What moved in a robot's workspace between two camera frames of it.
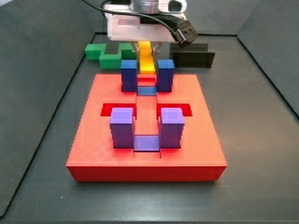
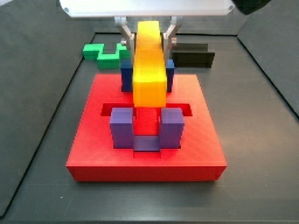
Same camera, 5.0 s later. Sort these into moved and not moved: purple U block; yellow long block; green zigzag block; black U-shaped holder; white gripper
Moved: white gripper; yellow long block
Not moved: green zigzag block; black U-shaped holder; purple U block
